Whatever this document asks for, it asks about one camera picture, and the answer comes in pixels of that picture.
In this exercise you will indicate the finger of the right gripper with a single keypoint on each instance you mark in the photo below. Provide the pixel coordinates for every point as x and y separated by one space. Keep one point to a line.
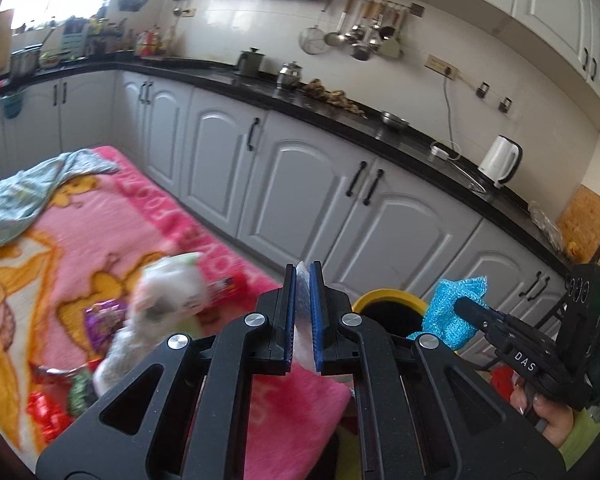
474 314

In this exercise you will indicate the teal hanging basket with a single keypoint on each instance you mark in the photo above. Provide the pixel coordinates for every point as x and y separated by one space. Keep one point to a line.
12 104

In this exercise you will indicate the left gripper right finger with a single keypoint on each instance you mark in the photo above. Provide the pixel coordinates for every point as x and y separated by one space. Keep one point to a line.
423 413

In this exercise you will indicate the yellow trash bin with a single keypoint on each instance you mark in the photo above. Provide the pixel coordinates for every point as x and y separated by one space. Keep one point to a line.
397 312

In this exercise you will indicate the steel pot by window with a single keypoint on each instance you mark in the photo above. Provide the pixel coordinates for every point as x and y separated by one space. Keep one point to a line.
24 62

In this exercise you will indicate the light green cloth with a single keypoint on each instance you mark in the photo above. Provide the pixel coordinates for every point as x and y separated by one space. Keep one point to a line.
25 195

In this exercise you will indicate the white electric kettle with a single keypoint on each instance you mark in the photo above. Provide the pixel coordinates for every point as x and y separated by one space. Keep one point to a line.
502 161

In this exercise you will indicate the ginger pile on counter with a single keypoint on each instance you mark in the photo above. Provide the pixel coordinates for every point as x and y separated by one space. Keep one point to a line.
335 98

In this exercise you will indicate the blue fuzzy cloth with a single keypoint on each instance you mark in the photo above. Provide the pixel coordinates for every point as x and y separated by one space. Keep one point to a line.
440 318

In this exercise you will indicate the wall power socket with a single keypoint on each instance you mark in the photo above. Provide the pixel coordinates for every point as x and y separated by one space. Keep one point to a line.
441 67

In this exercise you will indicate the pink cartoon blanket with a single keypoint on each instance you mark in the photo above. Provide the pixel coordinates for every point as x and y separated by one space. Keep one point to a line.
89 245

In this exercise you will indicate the white plush toy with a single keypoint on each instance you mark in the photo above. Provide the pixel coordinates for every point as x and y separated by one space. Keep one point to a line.
170 291

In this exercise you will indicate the green black snack bag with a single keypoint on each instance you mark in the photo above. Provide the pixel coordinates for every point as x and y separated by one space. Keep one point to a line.
82 394

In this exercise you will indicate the black countertop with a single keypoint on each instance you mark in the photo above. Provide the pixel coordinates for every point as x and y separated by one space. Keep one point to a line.
503 207

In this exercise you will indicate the purple candy wrapper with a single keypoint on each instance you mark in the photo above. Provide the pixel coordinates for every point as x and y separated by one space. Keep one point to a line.
102 320

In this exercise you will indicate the dark green pot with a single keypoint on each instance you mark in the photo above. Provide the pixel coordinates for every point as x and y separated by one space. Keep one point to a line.
249 62

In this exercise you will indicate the hanging utensil rack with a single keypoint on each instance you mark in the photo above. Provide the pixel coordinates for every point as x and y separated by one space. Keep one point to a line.
367 27

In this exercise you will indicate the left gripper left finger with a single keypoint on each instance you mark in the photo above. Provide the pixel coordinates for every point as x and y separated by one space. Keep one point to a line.
182 413

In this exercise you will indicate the white lower cabinets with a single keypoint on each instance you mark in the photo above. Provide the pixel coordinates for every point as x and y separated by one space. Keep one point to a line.
282 188

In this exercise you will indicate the red tube snack wrapper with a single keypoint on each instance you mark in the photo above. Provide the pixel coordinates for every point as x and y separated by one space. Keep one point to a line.
230 289

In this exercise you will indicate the right hand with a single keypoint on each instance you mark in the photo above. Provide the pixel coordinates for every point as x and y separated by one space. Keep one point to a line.
559 417

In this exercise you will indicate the steel bowl on counter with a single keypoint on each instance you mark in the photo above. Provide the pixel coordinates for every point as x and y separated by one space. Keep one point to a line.
392 121

